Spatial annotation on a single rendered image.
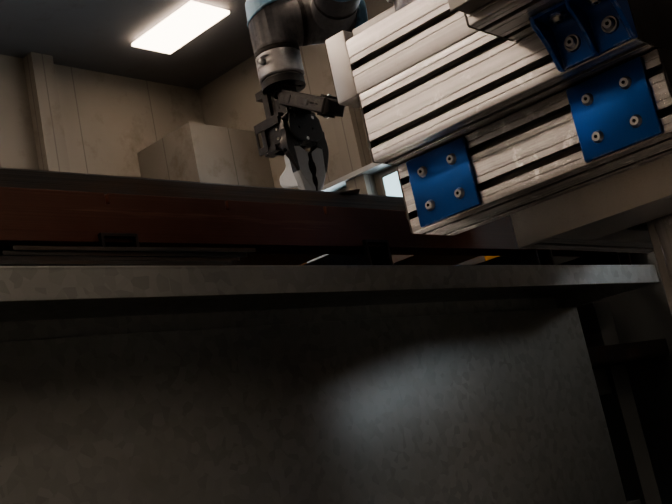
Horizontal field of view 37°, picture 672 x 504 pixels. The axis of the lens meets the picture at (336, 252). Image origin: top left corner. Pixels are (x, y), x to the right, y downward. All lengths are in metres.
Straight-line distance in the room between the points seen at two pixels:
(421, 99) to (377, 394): 0.40
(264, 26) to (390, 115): 0.48
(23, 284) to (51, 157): 11.64
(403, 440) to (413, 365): 0.11
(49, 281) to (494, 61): 0.54
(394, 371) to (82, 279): 0.59
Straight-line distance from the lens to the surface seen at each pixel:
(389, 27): 1.23
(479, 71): 1.14
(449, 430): 1.43
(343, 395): 1.29
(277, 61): 1.61
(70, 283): 0.89
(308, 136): 1.58
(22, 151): 12.56
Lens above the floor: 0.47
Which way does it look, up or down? 12 degrees up
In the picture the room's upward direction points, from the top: 12 degrees counter-clockwise
